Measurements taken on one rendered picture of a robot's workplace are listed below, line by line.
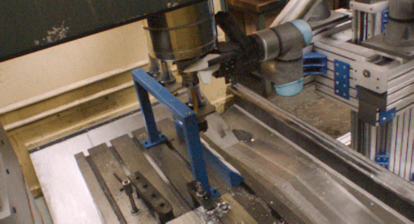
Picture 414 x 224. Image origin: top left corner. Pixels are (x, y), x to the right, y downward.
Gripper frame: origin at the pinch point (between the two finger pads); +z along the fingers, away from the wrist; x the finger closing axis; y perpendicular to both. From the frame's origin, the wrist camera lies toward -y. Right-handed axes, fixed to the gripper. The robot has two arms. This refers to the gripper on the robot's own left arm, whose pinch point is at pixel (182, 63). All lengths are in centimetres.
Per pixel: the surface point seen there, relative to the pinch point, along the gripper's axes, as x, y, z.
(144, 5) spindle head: -12.5, -17.5, 10.2
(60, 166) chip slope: 88, 67, 30
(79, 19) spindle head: -12.5, -17.9, 21.5
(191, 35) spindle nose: -7.9, -8.4, 0.2
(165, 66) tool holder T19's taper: 42.8, 17.2, -11.0
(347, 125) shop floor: 118, 140, -174
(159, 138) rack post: 60, 54, -9
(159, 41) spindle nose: -4.3, -7.7, 5.9
